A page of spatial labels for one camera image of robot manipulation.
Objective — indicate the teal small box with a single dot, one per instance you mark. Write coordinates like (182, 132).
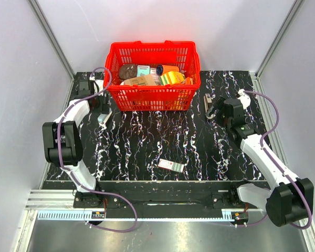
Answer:
(143, 70)

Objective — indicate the brown cardboard box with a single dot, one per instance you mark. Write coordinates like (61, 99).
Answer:
(145, 80)

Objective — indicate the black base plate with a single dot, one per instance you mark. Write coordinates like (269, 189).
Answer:
(165, 200)

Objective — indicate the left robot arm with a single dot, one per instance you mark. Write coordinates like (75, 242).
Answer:
(61, 138)

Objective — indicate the yellow green striped box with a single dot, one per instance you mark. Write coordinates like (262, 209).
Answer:
(172, 78)

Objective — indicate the light blue stapler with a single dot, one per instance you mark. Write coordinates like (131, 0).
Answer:
(103, 118)

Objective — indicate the beige stapler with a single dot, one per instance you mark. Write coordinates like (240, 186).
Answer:
(207, 105)

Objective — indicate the brown round cookie pack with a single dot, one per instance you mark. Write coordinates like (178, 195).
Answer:
(128, 71)

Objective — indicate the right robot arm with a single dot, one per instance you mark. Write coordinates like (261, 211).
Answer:
(289, 200)

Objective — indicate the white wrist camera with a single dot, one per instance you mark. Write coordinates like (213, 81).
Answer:
(244, 98)
(97, 84)

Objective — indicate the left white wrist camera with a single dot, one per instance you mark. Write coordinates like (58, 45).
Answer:
(97, 84)

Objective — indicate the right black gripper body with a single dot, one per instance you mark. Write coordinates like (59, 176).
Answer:
(219, 105)

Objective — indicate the red plastic shopping basket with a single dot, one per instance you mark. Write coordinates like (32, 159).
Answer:
(182, 54)

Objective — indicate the orange cylinder can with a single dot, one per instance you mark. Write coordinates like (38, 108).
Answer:
(163, 69)

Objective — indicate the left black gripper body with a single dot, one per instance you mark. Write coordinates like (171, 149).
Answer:
(100, 107)

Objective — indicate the red white staple box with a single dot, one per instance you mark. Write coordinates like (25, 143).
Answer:
(172, 166)

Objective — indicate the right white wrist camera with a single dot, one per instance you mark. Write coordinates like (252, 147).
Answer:
(244, 98)

